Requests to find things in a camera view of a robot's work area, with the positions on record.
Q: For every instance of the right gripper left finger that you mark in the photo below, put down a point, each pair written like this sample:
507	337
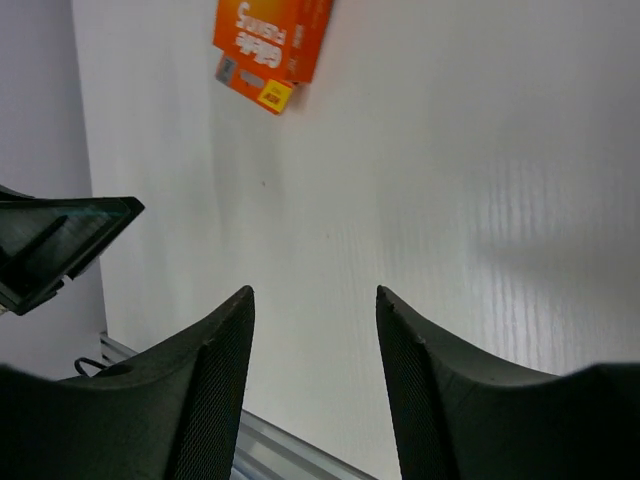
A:
170	412

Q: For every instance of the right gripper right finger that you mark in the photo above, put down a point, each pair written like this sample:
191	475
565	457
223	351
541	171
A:
459	412

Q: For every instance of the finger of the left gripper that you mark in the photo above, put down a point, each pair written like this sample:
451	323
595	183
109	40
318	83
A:
46	241

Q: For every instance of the aluminium mounting rail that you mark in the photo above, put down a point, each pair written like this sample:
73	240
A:
264	451

